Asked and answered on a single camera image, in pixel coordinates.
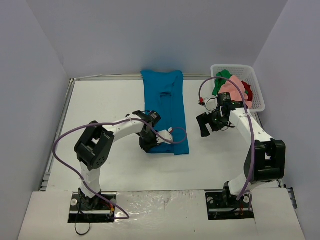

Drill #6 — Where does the blue t shirt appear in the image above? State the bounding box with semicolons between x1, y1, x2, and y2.
140;70;190;155

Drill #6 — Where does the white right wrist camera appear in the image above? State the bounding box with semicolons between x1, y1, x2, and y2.
198;97;211;106

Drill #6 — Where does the white plastic laundry basket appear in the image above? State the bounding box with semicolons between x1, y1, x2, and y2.
210;64;266;113

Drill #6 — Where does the green t shirt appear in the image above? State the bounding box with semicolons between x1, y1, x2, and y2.
212;69;232;96

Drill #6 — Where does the red t shirt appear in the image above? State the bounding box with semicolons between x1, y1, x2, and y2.
242;81;253;102

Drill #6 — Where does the thin black cable loop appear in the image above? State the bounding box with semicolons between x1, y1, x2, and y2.
74;209;92;236

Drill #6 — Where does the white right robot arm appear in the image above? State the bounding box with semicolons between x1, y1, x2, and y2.
196;92;286;207

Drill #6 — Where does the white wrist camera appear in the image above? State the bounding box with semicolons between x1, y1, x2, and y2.
198;97;211;106
156;130;173;145

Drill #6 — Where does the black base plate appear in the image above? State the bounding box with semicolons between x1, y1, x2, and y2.
205;190;255;221
68;192;115;224

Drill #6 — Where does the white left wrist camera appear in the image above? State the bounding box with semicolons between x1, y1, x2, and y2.
156;130;173;145

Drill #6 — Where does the pink t shirt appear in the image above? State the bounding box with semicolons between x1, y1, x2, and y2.
218;75;252;109

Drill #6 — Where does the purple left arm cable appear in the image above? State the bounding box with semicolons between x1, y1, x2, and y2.
52;118;188;221

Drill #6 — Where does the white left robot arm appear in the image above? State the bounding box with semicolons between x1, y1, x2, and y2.
74;110;161;209

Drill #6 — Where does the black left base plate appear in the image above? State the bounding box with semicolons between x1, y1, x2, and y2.
68;192;115;224

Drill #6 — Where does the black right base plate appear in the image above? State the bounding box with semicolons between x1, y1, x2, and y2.
205;190;255;221

